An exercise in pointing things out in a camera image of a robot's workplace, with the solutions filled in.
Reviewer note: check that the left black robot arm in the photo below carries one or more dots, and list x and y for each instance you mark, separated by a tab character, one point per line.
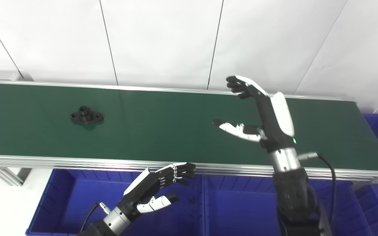
113	223

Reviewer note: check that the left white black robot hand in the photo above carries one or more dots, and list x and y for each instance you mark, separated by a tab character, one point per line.
143	190

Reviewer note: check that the black flange metal part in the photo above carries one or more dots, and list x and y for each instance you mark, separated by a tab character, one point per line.
86	117

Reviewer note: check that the green conveyor belt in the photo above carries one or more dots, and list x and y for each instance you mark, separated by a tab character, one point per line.
77	161
159	131

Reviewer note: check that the aluminium conveyor support leg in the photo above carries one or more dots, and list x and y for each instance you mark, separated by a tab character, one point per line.
5	175

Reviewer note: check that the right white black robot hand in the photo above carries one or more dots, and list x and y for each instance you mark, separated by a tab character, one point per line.
276	121

